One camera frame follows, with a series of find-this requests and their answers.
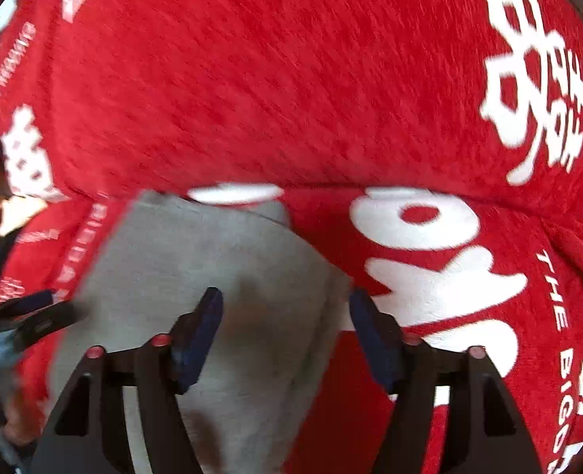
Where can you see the red printed blanket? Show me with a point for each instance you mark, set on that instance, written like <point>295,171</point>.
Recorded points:
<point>271,84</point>

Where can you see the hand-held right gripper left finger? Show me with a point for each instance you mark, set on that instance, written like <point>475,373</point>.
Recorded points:
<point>201,338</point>

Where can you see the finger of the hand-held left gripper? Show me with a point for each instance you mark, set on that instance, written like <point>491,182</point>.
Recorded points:
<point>25,303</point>
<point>44,323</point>

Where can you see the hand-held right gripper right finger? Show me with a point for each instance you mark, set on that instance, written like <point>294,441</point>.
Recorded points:
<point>370,343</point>

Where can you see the grey cloth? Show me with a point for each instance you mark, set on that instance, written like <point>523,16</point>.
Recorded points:
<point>197,252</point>

